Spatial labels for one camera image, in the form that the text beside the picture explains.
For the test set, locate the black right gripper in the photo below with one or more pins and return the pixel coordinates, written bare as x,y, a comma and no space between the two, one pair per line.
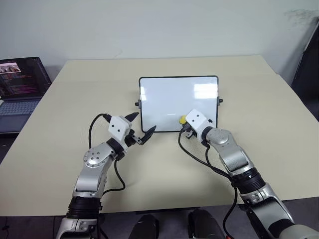
187,131

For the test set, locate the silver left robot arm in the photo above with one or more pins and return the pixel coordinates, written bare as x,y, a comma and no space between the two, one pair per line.
96,159

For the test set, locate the yellow eraser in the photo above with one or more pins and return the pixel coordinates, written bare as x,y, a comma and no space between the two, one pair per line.
182,120

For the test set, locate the dark table frame bar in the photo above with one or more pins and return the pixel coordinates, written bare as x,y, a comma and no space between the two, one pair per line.
167,211

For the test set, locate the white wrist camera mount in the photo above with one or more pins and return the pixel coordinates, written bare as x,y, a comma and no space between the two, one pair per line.
198,120
119,128

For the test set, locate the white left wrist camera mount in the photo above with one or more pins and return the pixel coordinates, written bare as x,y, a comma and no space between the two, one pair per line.
119,128

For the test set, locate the black chair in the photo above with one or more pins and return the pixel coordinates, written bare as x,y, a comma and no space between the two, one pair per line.
309,62

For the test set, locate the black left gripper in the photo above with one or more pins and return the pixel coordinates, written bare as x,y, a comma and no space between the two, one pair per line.
130,139

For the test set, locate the black rounded shape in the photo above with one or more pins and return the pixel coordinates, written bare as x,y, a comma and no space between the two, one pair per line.
145,227
203,225

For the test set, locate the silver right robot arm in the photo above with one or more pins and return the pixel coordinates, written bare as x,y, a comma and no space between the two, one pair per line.
234,154

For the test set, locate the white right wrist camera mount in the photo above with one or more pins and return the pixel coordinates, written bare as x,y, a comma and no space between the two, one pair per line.
198,120

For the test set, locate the open laptop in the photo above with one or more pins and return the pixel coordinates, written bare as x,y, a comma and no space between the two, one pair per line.
22,77

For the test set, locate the black-framed whiteboard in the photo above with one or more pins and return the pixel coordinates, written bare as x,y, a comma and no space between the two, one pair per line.
162,99

